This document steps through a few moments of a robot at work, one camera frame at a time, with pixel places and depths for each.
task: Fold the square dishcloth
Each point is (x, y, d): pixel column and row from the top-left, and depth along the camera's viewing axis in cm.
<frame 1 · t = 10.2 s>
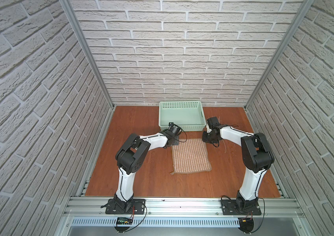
left hand: (172, 135, 100), fingers closed
right hand: (200, 139, 99), fingers open
mint green perforated plastic basket: (187, 115, 117), on the table
pink striped square dishcloth: (190, 155, 94), on the table

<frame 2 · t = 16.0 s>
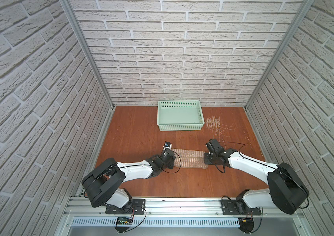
left hand: (171, 154, 90), fingers closed
right hand: (204, 159, 89), fingers closed
pink striped square dishcloth: (189, 159, 91), point 2 cm above the table
the other named things where they were.

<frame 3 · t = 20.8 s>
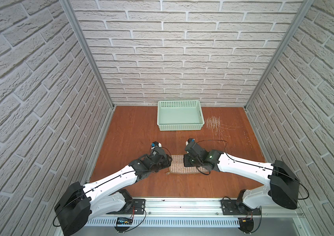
left hand: (170, 156, 81), fingers open
right hand: (180, 163, 80), fingers closed
pink striped square dishcloth: (177, 166, 89), on the table
the other named things where they were.

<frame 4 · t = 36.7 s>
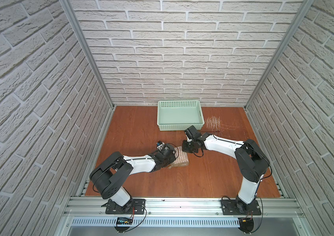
left hand: (174, 152, 91), fingers closed
right hand: (179, 151, 91), fingers closed
pink striped square dishcloth: (181, 160, 89), point 3 cm above the table
the other named things where they were.

